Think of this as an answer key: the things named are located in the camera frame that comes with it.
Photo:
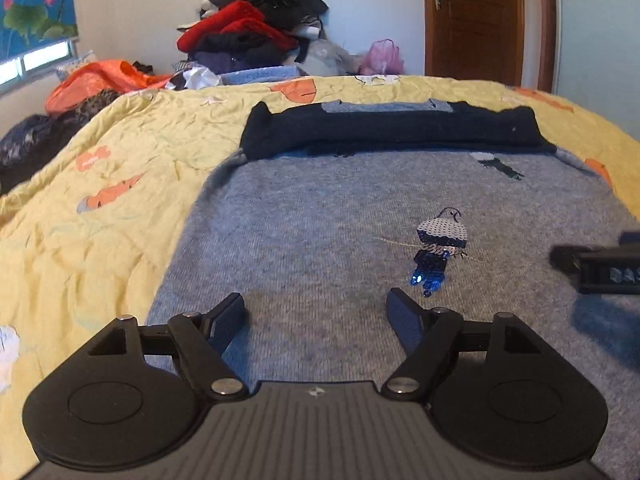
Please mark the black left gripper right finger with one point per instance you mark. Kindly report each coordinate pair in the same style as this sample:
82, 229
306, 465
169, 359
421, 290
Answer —
429, 340

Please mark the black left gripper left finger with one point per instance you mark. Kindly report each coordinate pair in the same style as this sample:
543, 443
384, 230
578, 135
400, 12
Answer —
200, 340

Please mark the grey navy knit sweater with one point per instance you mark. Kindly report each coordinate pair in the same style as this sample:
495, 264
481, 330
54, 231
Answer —
314, 243

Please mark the dark patterned clothes heap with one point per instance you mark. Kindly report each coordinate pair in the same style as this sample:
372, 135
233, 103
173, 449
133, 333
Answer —
37, 139

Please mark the yellow carrot print quilt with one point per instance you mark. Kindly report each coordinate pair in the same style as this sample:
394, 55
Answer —
90, 237

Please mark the white crumpled garment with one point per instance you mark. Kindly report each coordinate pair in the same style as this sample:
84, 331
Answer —
196, 77

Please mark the light blue folded towel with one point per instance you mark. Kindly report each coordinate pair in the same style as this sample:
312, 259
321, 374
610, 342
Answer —
261, 74

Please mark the pink plastic bag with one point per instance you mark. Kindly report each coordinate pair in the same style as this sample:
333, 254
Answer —
383, 58

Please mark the orange plastic bag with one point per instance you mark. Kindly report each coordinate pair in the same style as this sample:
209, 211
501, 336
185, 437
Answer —
89, 80

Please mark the navy garment in pile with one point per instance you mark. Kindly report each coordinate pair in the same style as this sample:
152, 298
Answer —
234, 51

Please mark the brown wooden door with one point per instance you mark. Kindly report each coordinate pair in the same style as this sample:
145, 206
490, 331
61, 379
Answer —
475, 39

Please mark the grey garment beside pile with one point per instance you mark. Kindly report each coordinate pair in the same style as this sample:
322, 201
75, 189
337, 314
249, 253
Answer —
323, 58

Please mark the blue floral pillow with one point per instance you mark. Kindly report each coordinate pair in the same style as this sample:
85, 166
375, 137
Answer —
63, 71

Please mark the red garment on pile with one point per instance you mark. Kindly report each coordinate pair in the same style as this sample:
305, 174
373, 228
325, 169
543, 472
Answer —
238, 16

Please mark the lotus flower window blind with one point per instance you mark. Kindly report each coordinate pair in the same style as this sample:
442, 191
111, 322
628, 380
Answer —
28, 25

